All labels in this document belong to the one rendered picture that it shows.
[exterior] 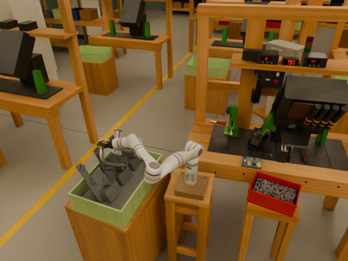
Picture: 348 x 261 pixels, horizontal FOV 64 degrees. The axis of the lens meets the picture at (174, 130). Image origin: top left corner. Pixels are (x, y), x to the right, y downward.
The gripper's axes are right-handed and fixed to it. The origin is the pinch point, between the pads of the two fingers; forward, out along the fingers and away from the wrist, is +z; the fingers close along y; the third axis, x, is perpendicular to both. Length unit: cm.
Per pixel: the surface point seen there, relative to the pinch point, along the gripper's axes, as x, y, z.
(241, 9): -105, -44, -88
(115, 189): 29.4, -14.1, -3.0
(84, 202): 39.3, 5.8, 4.2
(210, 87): -70, -86, -39
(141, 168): 10.7, -39.2, -2.4
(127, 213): 45, -12, -19
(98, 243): 68, -23, 20
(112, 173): 17.2, -15.9, 4.1
